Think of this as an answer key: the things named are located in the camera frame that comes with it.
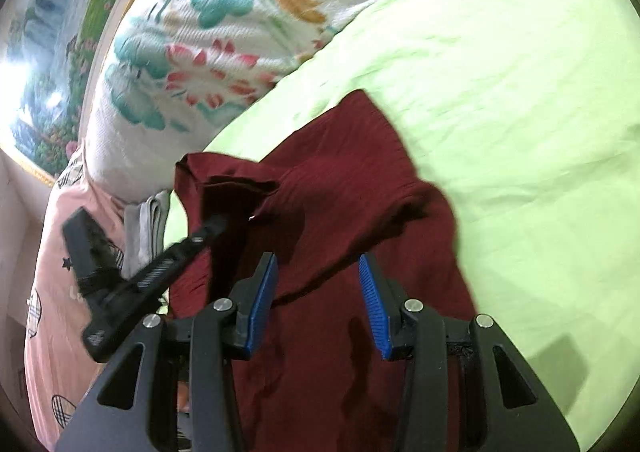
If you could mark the dark red knit garment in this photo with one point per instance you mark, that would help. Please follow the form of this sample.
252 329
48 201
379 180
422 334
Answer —
325 182

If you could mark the gold-framed landscape wall picture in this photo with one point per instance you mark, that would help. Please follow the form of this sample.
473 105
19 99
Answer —
50 56

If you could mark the white floral blanket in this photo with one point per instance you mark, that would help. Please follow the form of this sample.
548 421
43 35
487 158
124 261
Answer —
225 31

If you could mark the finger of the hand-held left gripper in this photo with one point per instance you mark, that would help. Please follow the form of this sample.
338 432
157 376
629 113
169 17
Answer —
170 259

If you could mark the light green bed sheet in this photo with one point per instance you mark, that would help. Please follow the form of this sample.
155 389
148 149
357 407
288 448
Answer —
500 131

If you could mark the folded grey cloth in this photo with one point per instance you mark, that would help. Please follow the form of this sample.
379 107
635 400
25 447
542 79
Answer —
142 232

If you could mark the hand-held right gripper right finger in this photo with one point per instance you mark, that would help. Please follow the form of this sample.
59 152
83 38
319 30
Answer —
372 307

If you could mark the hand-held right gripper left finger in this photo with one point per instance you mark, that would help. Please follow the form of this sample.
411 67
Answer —
262 304

